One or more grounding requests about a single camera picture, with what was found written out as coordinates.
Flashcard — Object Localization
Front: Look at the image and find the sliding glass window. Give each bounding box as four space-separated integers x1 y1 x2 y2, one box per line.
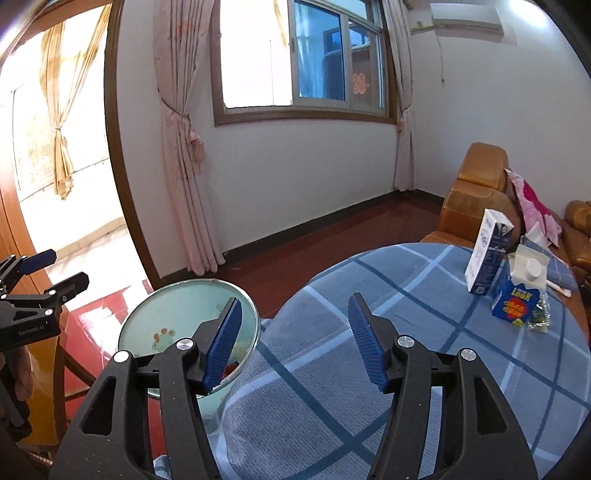
212 0 398 127

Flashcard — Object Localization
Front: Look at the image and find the person's left hand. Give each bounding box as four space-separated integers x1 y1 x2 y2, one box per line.
9 348 34 403

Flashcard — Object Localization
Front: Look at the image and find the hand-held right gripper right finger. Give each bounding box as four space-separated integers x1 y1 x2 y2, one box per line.
347 292 539 480

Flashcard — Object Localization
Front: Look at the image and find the small clear plastic wrapper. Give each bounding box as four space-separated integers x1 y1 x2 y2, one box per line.
526 295 553 332

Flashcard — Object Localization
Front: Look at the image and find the wide pink curtain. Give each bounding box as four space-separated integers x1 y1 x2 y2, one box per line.
152 0 227 274

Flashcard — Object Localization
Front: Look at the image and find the wooden door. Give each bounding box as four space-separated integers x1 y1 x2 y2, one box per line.
0 182 61 296

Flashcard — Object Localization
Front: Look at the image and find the narrow pink curtain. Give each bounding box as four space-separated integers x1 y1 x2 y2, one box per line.
381 0 416 193

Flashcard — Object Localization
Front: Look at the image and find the brown wooden door frame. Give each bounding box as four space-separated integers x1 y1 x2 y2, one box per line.
0 0 163 289

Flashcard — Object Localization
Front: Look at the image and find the white tissue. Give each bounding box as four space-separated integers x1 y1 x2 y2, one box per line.
526 222 561 248

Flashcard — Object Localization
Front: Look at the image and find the white air conditioner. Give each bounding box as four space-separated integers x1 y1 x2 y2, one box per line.
429 4 502 32

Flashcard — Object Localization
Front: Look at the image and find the brown leather armchair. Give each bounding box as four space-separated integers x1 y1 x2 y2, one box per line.
420 142 522 252

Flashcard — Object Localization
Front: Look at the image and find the white milk carton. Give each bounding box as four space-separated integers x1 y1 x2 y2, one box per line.
464 209 515 295

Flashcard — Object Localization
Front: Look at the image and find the blue juice carton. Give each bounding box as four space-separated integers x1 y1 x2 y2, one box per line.
490 244 550 328

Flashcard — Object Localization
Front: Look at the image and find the teal cartoon print waste bin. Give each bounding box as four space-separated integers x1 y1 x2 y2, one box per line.
117 278 260 430

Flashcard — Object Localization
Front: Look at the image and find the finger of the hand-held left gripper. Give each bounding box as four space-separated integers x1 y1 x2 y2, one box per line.
0 271 90 308
0 249 57 280

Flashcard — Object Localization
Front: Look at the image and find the brown leather sofa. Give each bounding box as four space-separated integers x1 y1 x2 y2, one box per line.
561 199 591 282

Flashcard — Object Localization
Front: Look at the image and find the wooden chair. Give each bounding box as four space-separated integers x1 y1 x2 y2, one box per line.
53 295 100 444

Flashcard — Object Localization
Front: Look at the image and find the blue plaid tablecloth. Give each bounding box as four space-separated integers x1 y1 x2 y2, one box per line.
154 242 591 480

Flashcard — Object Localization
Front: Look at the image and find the yellow curtain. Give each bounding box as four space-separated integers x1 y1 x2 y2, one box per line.
39 4 112 200

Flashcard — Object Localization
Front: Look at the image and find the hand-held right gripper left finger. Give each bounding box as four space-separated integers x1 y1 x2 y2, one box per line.
48 296 243 480

